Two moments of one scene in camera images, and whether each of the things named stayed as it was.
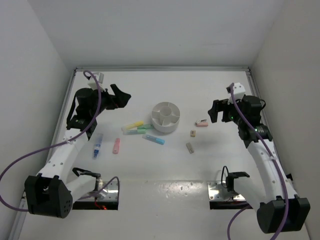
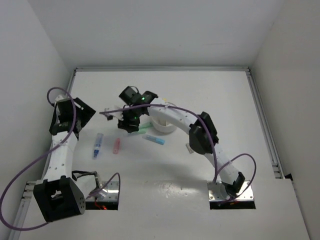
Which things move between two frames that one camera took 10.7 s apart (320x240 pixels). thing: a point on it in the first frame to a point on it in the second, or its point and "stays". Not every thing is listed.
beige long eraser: [190, 148] stays
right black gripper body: [230, 112] to [131, 120]
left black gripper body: [106, 102] to [83, 116]
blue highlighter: [154, 139] stays
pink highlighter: [116, 146] stays
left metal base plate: [109, 193] stays
